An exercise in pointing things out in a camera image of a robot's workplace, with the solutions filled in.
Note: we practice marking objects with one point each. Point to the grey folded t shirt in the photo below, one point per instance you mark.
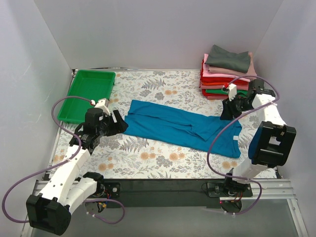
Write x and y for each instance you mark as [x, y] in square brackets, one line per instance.
[221, 58]

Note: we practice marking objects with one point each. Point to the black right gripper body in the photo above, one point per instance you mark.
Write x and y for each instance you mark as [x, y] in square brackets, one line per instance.
[231, 106]

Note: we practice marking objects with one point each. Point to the floral table mat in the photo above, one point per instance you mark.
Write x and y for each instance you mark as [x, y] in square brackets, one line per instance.
[123, 156]

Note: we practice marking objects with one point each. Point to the blue t shirt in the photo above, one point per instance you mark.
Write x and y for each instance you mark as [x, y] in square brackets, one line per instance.
[178, 127]

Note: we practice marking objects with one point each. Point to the aluminium frame rail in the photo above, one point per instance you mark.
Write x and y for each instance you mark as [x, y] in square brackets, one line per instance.
[186, 208]

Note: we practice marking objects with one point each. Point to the light pink folded t shirt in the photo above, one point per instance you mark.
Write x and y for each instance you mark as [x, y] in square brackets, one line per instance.
[221, 73]

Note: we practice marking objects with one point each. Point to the green folded t shirt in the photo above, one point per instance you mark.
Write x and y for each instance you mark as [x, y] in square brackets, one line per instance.
[221, 92]

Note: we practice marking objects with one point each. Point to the red folded t shirt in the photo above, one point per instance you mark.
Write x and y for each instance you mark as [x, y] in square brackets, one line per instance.
[207, 80]

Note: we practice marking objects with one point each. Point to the green plastic tray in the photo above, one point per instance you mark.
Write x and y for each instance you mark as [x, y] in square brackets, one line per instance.
[92, 85]

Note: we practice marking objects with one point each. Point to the salmon folded t shirt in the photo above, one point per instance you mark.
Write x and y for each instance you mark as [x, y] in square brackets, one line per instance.
[239, 87]

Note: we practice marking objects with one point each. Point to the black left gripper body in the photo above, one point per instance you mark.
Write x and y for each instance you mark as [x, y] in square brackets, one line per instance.
[112, 122]

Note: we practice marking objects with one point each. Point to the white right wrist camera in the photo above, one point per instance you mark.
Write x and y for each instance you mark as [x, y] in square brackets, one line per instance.
[231, 90]

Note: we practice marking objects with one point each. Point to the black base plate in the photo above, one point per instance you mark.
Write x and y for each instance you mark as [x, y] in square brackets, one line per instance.
[170, 192]

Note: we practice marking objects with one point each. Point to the bottom pink folded t shirt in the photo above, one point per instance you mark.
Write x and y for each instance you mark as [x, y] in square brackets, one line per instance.
[217, 97]

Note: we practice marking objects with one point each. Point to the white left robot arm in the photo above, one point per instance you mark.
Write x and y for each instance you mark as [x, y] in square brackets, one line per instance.
[51, 209]

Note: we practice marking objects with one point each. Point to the orange folded t shirt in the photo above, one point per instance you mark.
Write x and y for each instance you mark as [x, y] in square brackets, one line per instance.
[210, 86]

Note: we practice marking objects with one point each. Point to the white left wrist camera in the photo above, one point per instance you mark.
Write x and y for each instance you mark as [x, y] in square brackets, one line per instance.
[101, 104]

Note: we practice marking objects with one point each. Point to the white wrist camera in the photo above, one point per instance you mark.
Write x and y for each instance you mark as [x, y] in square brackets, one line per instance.
[101, 104]
[231, 90]

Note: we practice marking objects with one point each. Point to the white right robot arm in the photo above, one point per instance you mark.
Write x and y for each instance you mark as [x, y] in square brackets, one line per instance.
[272, 142]

